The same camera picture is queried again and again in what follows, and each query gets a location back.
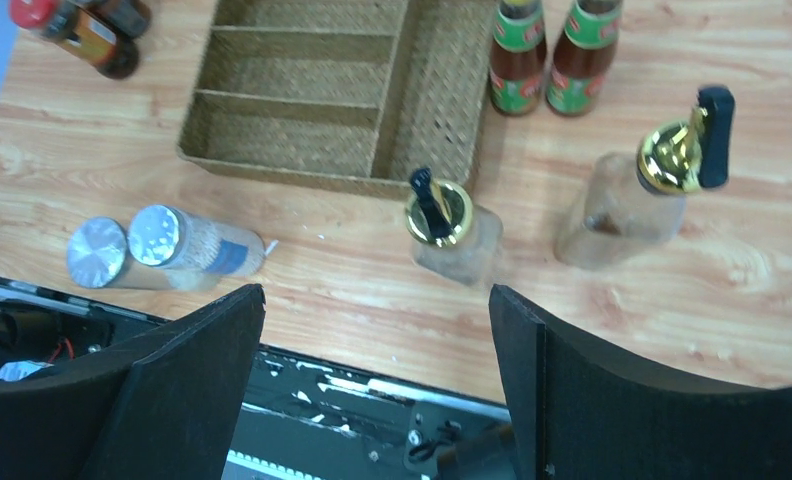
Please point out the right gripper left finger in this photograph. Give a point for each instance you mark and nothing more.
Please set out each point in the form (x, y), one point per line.
(160, 405)

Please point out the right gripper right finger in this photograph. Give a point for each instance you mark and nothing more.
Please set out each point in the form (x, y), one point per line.
(582, 407)

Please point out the brownish glass oil bottle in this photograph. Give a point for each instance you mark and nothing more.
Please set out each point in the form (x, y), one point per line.
(636, 201)

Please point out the clear oil bottle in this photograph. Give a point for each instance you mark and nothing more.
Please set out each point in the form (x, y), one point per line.
(452, 236)

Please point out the woven wicker divided tray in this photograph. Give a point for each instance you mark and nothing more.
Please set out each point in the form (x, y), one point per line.
(346, 96)

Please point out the left silver-lid spice jar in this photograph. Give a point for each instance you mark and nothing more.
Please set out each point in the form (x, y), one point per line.
(97, 257)

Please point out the silver-lid spice jar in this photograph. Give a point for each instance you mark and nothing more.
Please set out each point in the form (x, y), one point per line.
(170, 238)
(97, 257)

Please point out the right silver-lid spice jar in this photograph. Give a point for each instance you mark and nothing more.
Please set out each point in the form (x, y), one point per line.
(170, 238)

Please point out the right yellow-cap sauce bottle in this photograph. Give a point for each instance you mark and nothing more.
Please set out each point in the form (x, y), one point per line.
(583, 56)

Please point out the yellow-cap sauce bottle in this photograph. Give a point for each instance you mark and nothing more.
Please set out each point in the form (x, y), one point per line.
(583, 56)
(517, 57)

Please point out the left yellow-cap sauce bottle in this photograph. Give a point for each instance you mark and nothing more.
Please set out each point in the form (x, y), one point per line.
(517, 57)

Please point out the red-lid sauce jar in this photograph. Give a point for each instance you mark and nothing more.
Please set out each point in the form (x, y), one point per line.
(78, 32)

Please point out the white-lid sauce jar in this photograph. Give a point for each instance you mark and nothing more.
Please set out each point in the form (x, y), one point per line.
(130, 17)

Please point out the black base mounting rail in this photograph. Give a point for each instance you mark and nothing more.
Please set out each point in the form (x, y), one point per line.
(301, 417)

